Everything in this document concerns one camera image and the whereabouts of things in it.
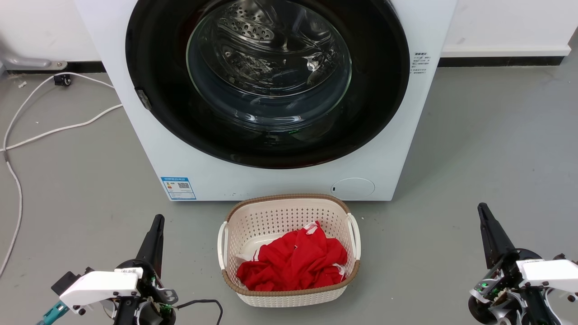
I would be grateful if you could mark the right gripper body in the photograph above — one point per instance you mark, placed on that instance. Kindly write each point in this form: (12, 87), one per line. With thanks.
(501, 293)

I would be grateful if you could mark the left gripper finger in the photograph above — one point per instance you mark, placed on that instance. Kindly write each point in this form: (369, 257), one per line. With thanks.
(158, 253)
(148, 248)

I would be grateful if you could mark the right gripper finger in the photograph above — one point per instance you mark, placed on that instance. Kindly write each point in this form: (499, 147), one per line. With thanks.
(490, 246)
(502, 243)

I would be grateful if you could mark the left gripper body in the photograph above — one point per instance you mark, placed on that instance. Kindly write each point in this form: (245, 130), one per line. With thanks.
(150, 290)

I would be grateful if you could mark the black round washer door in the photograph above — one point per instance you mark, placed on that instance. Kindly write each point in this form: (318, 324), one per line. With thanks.
(375, 113)

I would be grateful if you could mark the white front-load washing machine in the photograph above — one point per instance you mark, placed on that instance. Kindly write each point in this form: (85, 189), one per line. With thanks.
(271, 180)

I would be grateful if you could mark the blue energy label sticker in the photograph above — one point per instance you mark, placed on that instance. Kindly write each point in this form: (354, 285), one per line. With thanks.
(179, 188)

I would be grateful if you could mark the red garment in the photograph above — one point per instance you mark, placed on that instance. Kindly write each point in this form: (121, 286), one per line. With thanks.
(293, 262)

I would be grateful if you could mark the cream plastic laundry basket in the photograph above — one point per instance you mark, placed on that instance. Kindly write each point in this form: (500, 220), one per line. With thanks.
(289, 212)

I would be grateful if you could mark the round white filter cover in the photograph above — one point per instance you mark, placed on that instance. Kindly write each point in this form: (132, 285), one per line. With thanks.
(353, 187)

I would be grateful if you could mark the small black caster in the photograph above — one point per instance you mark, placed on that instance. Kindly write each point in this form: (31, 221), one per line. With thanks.
(62, 80)

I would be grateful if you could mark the black printed text label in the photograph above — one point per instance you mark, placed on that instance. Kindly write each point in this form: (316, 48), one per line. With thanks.
(420, 63)

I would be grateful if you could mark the perforated steel washer drum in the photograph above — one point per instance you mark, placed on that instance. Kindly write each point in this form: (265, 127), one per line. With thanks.
(271, 45)

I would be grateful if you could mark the right white wrist camera housing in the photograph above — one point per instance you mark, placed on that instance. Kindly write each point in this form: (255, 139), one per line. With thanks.
(551, 273)

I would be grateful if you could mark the white wall skirting panel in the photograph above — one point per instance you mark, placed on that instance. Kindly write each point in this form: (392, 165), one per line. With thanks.
(505, 50)

